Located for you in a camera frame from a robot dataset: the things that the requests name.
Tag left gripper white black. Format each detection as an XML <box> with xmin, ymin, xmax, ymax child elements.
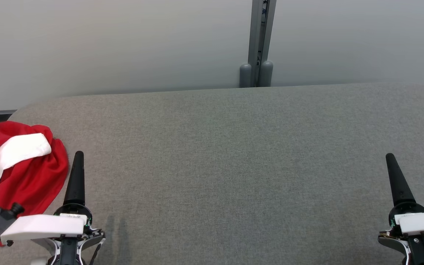
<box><xmin>0</xmin><ymin>151</ymin><xmax>106</xmax><ymax>265</ymax></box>

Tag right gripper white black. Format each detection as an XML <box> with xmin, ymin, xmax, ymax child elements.
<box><xmin>378</xmin><ymin>153</ymin><xmax>424</xmax><ymax>265</ymax></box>

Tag red T-shirt white sleeves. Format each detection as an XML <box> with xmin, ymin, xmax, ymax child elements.
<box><xmin>0</xmin><ymin>121</ymin><xmax>69</xmax><ymax>246</ymax></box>

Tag grey cylindrical post foot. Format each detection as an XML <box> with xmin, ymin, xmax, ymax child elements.
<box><xmin>259</xmin><ymin>61</ymin><xmax>273</xmax><ymax>87</ymax></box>
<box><xmin>239</xmin><ymin>63</ymin><xmax>252</xmax><ymax>88</ymax></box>

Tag grey metal partition post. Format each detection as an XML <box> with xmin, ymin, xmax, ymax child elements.
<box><xmin>248</xmin><ymin>0</ymin><xmax>277</xmax><ymax>88</ymax></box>

